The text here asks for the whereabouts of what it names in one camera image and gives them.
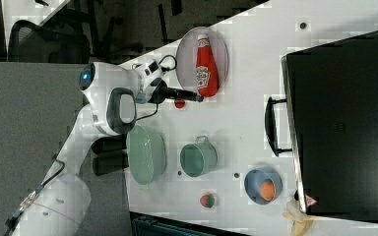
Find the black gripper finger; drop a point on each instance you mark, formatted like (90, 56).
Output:
(176, 94)

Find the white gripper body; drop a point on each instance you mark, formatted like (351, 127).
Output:
(149, 74)

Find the red plush ketchup bottle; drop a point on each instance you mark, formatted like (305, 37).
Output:
(206, 71)

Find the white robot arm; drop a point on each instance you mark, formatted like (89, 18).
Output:
(58, 206)

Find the grey round plate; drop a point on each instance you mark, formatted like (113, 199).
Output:
(186, 56)

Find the small red toy tomato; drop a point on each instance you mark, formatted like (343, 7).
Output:
(179, 103)

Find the green colander basket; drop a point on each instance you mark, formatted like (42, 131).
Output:
(147, 154)

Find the green pot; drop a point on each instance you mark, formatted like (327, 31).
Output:
(198, 158)

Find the black office chair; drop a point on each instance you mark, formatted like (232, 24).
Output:
(30, 43)

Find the toy strawberry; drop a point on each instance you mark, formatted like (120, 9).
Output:
(207, 201)

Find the blue bowl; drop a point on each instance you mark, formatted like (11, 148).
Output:
(254, 180)

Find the orange ball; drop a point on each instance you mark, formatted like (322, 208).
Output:
(267, 190)

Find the black toaster oven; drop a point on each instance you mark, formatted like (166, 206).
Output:
(331, 97)

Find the yellow banana toy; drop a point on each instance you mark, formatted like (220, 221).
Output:
(301, 222)

